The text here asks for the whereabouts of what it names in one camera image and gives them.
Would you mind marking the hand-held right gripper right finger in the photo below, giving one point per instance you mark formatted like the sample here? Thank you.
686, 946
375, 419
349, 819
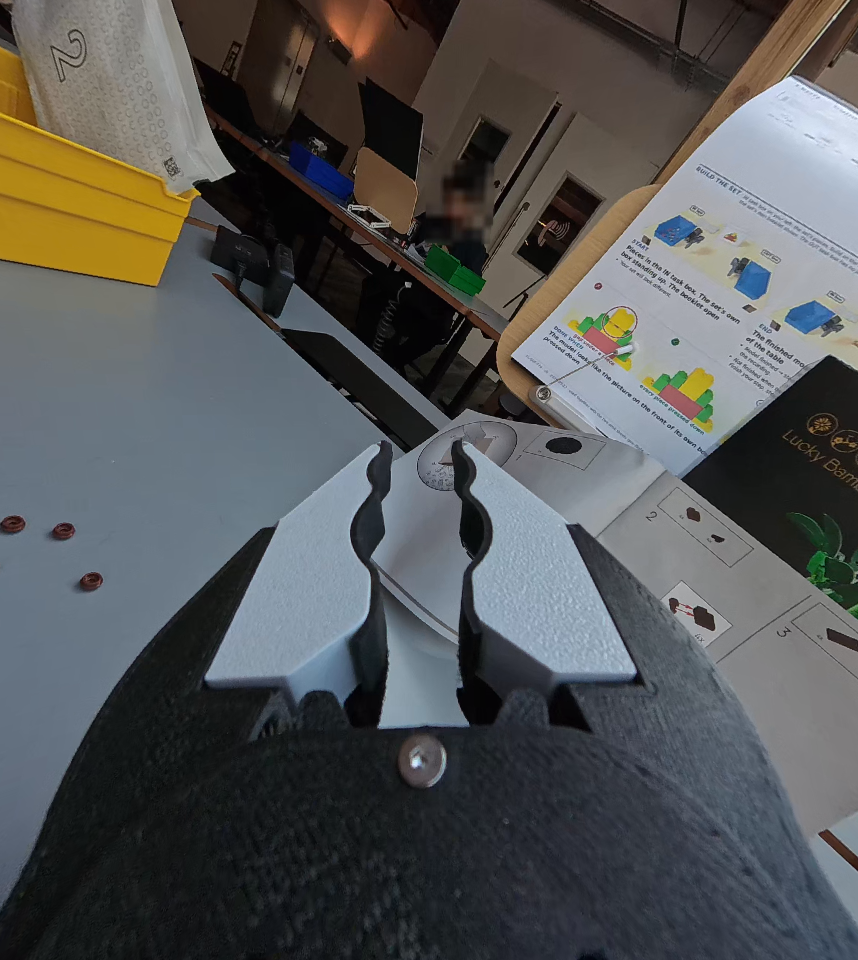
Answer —
549, 600

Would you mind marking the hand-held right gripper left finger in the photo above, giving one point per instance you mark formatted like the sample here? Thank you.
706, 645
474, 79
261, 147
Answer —
301, 600

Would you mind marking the yellow plastic bin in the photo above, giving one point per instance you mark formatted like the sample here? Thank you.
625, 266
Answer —
61, 210

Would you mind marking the grey instruction booklet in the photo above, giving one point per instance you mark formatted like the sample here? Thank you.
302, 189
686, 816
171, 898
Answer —
699, 525

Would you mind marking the small brown round brick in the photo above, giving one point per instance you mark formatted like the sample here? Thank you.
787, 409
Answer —
12, 524
63, 531
91, 580

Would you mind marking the black flat pad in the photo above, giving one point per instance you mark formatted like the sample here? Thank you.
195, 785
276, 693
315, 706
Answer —
361, 382

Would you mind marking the dark toy set box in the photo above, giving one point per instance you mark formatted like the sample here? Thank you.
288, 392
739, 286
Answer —
811, 465

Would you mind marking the dark grey power bank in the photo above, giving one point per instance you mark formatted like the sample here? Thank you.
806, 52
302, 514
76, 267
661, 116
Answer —
279, 277

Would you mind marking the wooden document stand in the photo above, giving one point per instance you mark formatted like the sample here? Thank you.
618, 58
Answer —
579, 262

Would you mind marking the green plastic bin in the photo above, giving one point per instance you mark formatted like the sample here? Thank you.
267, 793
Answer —
451, 270

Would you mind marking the black power adapter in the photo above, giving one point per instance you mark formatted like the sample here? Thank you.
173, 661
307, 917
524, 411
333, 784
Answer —
237, 251

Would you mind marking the long grey table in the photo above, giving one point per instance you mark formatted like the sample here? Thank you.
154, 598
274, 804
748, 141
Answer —
369, 225

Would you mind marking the printed instruction sheet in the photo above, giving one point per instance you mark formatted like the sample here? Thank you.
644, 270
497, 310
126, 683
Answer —
774, 262

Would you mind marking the wooden board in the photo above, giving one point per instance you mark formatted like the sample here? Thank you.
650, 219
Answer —
387, 187

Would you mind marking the blue plastic bin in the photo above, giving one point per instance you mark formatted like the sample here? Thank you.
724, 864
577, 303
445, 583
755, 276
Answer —
320, 169

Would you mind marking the black panel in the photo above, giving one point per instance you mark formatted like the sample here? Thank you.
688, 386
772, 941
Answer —
391, 120

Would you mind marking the white paper bag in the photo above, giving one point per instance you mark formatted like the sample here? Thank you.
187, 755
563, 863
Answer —
121, 90

